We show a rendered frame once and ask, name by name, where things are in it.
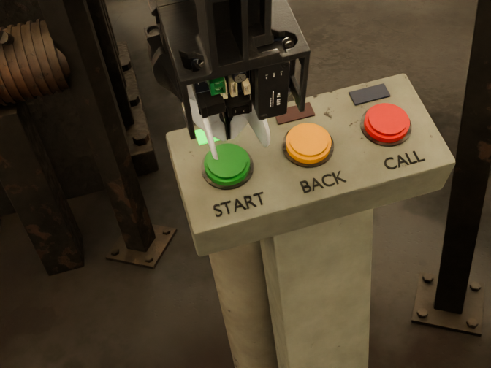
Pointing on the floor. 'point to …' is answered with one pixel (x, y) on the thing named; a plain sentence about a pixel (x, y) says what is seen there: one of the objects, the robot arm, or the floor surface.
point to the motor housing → (35, 146)
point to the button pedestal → (314, 215)
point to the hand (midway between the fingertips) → (224, 120)
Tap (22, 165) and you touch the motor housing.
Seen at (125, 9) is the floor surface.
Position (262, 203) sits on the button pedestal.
